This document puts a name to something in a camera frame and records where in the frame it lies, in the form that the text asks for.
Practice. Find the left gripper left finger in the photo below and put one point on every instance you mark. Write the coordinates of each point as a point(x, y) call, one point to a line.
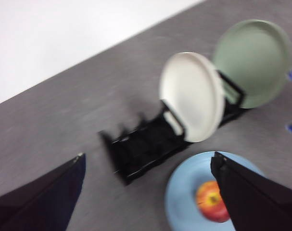
point(40, 207)

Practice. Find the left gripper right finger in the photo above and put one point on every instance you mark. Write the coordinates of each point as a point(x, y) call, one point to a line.
point(256, 204)

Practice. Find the red apple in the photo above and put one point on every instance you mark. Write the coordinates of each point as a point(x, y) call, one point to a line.
point(208, 204)

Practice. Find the blue plate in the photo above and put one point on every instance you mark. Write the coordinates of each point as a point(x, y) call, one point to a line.
point(184, 187)

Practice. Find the black plate rack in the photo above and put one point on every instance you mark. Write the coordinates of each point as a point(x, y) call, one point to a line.
point(141, 154)

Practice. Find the white plate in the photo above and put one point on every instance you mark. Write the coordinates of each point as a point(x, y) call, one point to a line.
point(191, 96)

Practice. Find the green plate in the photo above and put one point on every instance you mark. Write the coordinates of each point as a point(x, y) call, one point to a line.
point(251, 67)

